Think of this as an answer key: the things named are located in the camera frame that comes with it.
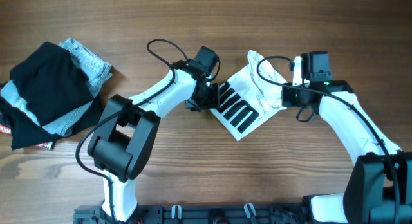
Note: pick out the black garment with red label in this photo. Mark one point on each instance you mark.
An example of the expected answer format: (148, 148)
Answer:
(25, 129)

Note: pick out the black folded garment top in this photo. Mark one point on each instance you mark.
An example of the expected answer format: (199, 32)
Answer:
(50, 83)

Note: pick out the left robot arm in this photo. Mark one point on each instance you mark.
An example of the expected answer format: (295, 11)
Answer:
(122, 142)

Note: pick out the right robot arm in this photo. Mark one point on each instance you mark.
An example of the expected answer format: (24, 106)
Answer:
(379, 188)

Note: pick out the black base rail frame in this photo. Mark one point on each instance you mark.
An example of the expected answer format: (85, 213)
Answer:
(277, 213)

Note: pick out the light blue denim jeans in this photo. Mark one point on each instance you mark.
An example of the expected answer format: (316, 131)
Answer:
(96, 69)

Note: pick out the white t-shirt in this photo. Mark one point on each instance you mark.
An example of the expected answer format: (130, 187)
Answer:
(246, 100)

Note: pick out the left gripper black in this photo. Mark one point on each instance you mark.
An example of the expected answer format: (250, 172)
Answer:
(213, 103)

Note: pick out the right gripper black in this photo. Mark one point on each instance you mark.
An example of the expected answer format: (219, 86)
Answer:
(288, 100)

